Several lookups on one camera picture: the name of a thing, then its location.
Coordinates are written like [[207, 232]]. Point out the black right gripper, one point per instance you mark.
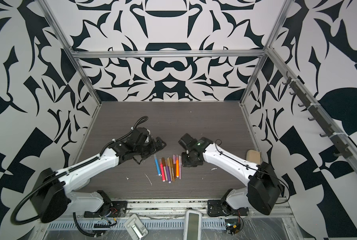
[[185, 162]]

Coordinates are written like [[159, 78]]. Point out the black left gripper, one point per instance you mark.
[[155, 148]]

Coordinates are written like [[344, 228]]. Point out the pink fountain pen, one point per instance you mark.
[[180, 166]]

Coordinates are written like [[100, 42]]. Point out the brown pen with pink cap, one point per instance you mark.
[[174, 160]]

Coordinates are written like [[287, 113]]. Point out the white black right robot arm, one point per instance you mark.
[[262, 187]]

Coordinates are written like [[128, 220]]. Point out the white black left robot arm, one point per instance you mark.
[[55, 190]]

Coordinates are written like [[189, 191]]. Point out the orange highlighter pen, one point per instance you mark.
[[177, 166]]

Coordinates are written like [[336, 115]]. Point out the gold tan capped pen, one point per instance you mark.
[[171, 169]]

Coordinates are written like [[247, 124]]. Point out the blue highlighter pen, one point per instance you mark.
[[157, 165]]

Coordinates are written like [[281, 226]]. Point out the brown capped cream pen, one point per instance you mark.
[[164, 168]]

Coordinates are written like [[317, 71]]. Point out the purple highlighter pen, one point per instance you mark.
[[168, 172]]

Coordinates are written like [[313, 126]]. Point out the pink red highlighter pen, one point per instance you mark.
[[162, 170]]

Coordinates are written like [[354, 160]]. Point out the beige foam block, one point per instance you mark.
[[253, 156]]

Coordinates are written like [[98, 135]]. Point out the white rectangular tablet device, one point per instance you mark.
[[192, 225]]

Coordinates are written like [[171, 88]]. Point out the small circuit board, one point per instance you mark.
[[233, 226]]

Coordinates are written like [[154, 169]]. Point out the white clamp bracket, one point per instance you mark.
[[135, 228]]

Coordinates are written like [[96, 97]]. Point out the black wall hook rail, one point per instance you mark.
[[319, 115]]

